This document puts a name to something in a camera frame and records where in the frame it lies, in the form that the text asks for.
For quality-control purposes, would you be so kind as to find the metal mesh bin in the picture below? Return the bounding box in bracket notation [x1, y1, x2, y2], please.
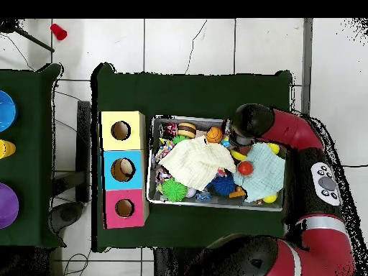
[145, 114, 288, 213]

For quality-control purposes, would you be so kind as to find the cream waffle cloth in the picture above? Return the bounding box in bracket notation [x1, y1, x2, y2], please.
[158, 134, 236, 192]

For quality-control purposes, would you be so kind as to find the colourful patterned wrapper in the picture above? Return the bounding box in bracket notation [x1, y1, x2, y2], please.
[154, 139, 175, 185]

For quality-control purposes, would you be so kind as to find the toy hamburger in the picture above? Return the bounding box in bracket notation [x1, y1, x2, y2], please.
[177, 122, 198, 139]

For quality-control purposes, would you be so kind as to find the orange toy basketball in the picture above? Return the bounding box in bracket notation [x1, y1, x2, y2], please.
[205, 126, 224, 144]

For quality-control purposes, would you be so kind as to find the green spiky ball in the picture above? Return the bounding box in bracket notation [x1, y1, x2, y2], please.
[160, 178, 188, 203]

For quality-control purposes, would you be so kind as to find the blue spiky ball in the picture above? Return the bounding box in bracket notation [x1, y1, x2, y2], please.
[209, 172, 237, 197]

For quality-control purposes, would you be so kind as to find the yellow toy banana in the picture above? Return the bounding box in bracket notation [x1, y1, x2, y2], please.
[229, 148, 247, 162]

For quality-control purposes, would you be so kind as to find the plain orange-red ball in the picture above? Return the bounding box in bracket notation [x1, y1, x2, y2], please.
[237, 160, 254, 177]

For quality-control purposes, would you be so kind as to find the mint green waffle cloth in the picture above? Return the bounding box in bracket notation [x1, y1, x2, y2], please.
[233, 142, 286, 203]

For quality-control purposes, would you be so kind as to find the grey round base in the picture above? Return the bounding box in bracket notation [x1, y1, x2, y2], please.
[50, 201, 85, 234]

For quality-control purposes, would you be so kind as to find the dark green side tablecloth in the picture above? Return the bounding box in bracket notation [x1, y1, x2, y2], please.
[0, 63, 66, 249]

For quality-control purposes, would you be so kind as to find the red plastic cup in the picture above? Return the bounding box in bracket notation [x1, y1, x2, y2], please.
[50, 23, 68, 41]

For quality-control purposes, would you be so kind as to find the yellow plastic cup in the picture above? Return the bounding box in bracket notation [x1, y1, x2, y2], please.
[0, 139, 17, 160]

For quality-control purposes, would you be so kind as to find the blue bowl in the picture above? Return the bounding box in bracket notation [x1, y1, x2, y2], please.
[0, 90, 18, 133]

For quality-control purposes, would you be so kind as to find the purple bowl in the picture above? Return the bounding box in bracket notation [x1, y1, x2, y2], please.
[0, 182, 20, 230]

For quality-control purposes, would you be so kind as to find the black tripod leg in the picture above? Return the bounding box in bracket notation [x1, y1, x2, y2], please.
[0, 19, 55, 53]

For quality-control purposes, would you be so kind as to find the black furniture frame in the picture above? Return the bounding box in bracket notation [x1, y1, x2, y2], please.
[51, 100, 92, 202]

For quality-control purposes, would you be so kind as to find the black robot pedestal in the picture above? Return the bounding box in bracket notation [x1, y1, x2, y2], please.
[153, 247, 202, 276]

